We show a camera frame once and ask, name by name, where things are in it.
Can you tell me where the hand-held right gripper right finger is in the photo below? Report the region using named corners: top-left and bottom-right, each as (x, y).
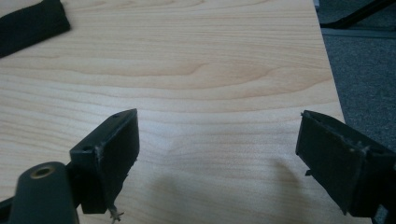
top-left (295, 109), bottom-right (396, 219)

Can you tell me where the black metal stand leg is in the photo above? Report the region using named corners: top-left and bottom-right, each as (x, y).
top-left (318, 0), bottom-right (396, 30)

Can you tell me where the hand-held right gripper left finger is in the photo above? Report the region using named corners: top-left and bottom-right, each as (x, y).
top-left (66, 107), bottom-right (140, 224)

